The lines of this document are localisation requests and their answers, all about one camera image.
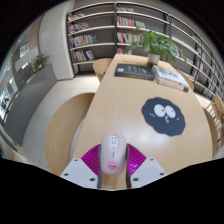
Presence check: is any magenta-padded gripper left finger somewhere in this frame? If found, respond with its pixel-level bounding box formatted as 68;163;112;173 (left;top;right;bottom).
59;143;103;190

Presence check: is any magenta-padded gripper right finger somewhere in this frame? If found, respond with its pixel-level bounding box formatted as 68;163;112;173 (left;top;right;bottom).
125;143;168;189

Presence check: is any pale pink computer mouse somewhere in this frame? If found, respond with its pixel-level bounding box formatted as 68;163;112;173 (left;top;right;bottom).
99;132;128;176

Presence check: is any dark cloud-shaped mouse pad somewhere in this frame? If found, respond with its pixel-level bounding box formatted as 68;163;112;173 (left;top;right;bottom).
141;96;187;137

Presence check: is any grey counter partition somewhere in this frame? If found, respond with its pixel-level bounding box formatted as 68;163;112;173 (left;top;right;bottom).
1;63;58;146

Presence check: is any white book with orange spine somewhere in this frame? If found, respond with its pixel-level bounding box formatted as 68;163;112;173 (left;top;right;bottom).
155;78;190;93

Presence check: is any white illustrated book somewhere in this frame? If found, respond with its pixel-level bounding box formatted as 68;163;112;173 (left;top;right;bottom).
153;64;190;88

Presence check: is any black book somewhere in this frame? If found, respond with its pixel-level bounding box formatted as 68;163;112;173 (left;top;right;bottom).
114;63;156;82

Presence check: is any small green plant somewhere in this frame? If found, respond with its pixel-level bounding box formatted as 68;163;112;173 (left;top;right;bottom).
0;97;10;111

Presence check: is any green plant on counter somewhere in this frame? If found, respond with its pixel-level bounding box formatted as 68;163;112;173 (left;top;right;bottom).
32;53;51;72

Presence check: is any green plant in white pot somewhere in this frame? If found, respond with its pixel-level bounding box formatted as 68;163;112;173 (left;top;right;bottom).
123;27;188;66

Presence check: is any grey bookshelf unit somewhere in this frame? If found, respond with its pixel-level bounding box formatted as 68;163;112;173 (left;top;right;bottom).
65;1;224;101

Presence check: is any wooden frame chair group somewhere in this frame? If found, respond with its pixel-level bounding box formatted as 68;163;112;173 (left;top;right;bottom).
204;93;224;134

